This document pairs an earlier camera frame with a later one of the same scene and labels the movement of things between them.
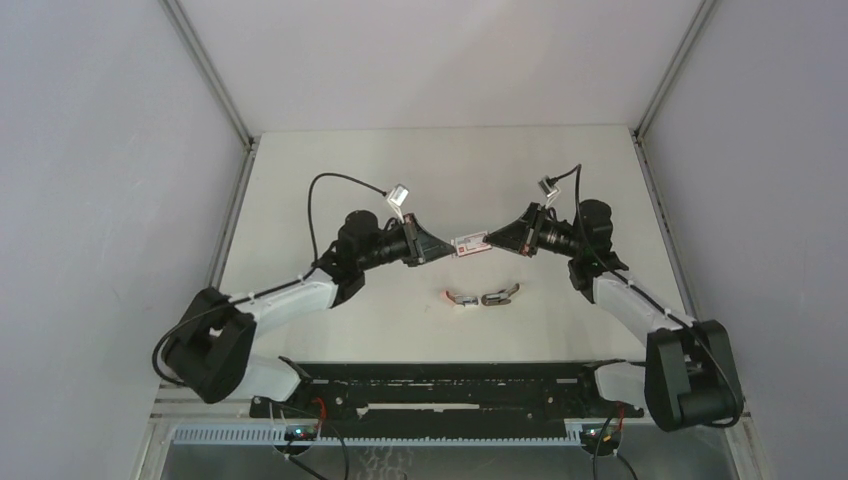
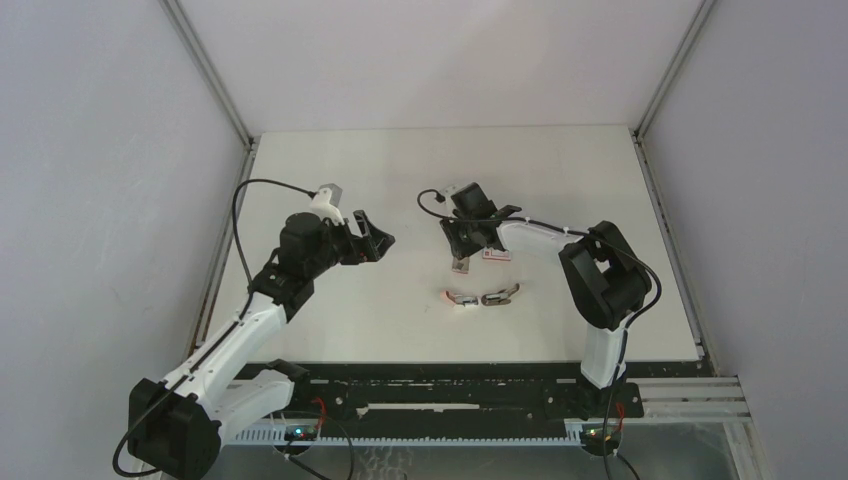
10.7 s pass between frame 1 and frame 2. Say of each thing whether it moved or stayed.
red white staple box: moved
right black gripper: moved
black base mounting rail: stayed
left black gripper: moved
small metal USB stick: stayed
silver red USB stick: stayed
